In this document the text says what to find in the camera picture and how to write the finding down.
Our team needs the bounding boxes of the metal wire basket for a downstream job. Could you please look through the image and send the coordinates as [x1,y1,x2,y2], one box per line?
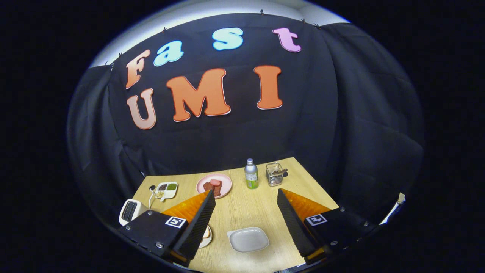
[266,162,285,187]

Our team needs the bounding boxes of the brown cooked meat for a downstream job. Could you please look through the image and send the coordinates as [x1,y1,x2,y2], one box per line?
[203,182,223,197]

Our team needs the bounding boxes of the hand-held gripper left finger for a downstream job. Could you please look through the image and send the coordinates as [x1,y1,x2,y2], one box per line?
[118,189,216,268]

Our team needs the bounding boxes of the small white square dish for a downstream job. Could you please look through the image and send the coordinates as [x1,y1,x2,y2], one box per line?
[227,227,270,253]

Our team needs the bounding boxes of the white divided dish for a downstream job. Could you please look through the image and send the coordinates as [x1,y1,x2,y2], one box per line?
[155,182,178,202]

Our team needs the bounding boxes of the white toaster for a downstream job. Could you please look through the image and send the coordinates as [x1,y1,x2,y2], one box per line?
[119,199,149,227]

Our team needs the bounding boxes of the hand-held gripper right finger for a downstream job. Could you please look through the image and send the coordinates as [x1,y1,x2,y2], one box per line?
[277,188,379,266]

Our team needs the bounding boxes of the white round plate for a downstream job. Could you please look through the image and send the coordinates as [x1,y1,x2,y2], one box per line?
[199,225,213,249]

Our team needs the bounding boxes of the silver bottle green label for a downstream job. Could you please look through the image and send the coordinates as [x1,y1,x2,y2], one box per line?
[244,158,259,190]

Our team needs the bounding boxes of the pink plate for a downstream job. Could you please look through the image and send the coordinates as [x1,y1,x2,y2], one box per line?
[196,173,232,199]

